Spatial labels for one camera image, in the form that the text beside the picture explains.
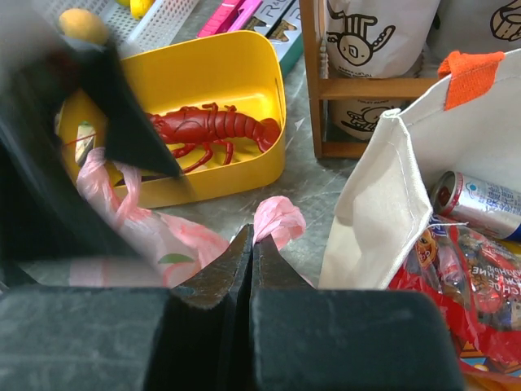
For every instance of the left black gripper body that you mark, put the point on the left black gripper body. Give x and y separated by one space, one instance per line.
42 215

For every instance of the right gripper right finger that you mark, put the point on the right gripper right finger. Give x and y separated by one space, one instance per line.
309 339

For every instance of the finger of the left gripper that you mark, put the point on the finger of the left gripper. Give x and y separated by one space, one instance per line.
130 137

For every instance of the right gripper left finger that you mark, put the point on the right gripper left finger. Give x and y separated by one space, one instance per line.
192 337

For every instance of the pink plastic grocery bag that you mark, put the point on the pink plastic grocery bag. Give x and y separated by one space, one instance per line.
174 248

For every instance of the toy peach yellow orange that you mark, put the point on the toy peach yellow orange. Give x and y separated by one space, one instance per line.
83 25

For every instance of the red snack bag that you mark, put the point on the red snack bag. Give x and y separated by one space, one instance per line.
437 266

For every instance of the silver blue drink can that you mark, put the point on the silver blue drink can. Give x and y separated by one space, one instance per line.
486 207

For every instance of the floral canvas tote bag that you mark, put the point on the floral canvas tote bag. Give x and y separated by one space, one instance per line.
469 121

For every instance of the orange yellow snack bag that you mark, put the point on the orange yellow snack bag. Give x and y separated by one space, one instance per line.
494 363

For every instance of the red toy lobster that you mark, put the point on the red toy lobster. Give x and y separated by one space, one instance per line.
191 127

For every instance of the yellow plastic tub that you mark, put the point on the yellow plastic tub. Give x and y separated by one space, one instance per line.
239 68

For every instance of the white plastic fruit basket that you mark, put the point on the white plastic fruit basket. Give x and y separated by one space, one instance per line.
157 28

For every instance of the yellow toy banana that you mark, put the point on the yellow toy banana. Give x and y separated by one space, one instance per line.
138 8

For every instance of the pink candy box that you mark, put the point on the pink candy box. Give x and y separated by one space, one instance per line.
231 15

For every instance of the silver chocolate bar box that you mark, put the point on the silver chocolate bar box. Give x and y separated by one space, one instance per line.
279 22

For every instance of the wooden shelf rack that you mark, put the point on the wooden shelf rack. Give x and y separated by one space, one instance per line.
335 89

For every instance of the white cup on shelf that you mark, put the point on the white cup on shelf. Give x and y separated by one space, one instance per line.
376 39

